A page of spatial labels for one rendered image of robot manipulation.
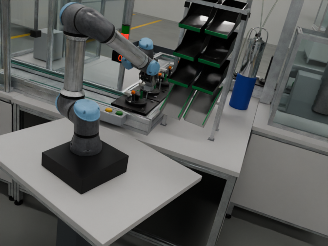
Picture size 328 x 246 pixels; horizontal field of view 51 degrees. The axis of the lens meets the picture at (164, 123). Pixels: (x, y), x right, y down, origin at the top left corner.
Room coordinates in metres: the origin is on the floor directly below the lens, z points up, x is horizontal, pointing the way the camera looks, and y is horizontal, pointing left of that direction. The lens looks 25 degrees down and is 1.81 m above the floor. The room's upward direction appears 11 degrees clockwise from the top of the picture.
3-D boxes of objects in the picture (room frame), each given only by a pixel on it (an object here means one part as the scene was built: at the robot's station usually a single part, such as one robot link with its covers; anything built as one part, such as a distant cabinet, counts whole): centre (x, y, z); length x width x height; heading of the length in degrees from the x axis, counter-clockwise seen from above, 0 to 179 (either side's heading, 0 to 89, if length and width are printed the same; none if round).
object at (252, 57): (2.69, -0.57, 1.32); 0.14 x 0.14 x 0.38
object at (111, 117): (1.87, 0.34, 0.93); 0.21 x 0.07 x 0.06; 76
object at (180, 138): (2.49, 0.09, 0.84); 1.50 x 1.41 x 0.03; 76
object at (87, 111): (1.43, 0.36, 1.11); 0.13 x 0.12 x 0.14; 48
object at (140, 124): (1.98, 0.51, 0.91); 0.89 x 0.06 x 0.11; 76
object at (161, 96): (2.31, 0.14, 1.01); 0.24 x 0.24 x 0.13; 76
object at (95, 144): (1.43, 0.35, 0.99); 0.15 x 0.15 x 0.10
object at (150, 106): (2.06, 0.20, 0.96); 0.24 x 0.24 x 0.02; 76
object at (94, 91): (2.16, 0.49, 0.91); 0.84 x 0.28 x 0.10; 76
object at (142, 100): (2.06, 0.20, 0.98); 0.14 x 0.14 x 0.02
